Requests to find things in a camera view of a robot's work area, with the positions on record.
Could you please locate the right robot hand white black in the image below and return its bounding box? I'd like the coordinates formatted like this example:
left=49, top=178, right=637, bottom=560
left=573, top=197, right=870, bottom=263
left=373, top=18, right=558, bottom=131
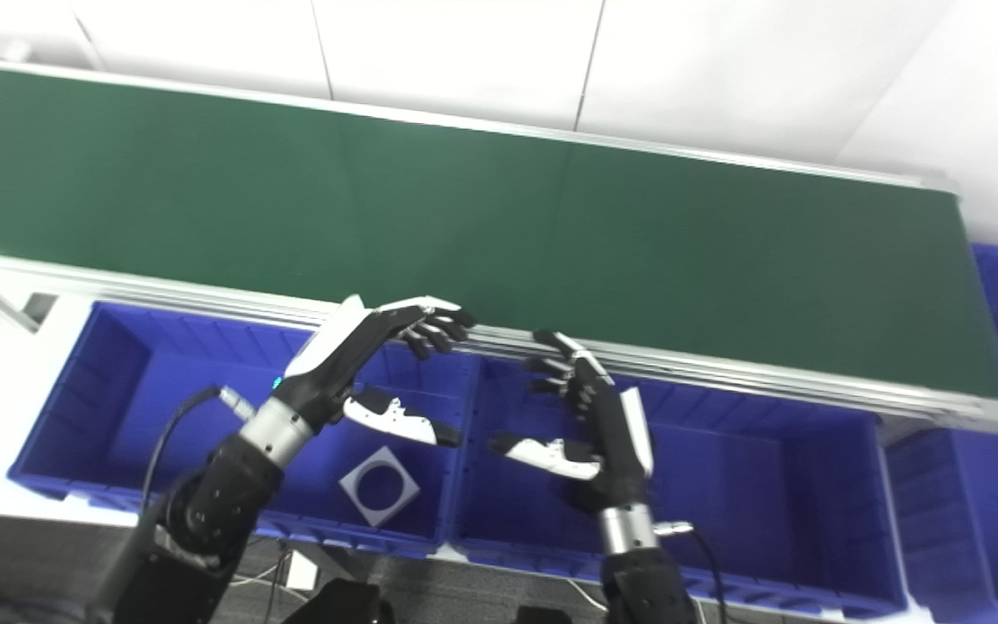
left=488, top=329, right=656, bottom=517

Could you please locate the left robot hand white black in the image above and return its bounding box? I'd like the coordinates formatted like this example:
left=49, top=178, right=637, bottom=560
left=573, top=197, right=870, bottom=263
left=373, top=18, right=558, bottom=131
left=272, top=295, right=478, bottom=449

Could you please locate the white square part with hole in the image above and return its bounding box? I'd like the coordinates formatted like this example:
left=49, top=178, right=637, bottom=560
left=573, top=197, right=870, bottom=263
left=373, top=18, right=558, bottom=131
left=339, top=445, right=421, bottom=528

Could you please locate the green conveyor belt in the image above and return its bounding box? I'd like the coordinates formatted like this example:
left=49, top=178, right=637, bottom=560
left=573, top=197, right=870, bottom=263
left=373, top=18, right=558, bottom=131
left=0, top=56, right=998, bottom=434
left=0, top=65, right=998, bottom=400

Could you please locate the white power adapter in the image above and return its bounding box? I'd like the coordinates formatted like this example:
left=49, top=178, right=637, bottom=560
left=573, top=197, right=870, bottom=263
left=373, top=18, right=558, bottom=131
left=286, top=555, right=320, bottom=592

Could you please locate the white floor cable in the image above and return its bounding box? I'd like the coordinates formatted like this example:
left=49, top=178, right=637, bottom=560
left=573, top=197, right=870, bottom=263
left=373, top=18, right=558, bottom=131
left=233, top=539, right=292, bottom=592
left=567, top=577, right=608, bottom=610

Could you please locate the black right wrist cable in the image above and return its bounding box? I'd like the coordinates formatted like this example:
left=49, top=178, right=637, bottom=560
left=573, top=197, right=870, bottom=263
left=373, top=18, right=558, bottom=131
left=655, top=520, right=730, bottom=624

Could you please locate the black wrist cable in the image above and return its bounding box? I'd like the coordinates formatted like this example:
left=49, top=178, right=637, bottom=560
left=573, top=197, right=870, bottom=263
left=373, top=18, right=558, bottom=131
left=655, top=520, right=730, bottom=624
left=139, top=386, right=259, bottom=525

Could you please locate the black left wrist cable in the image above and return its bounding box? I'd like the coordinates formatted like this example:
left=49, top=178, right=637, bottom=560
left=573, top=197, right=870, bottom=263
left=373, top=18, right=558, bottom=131
left=139, top=386, right=259, bottom=525

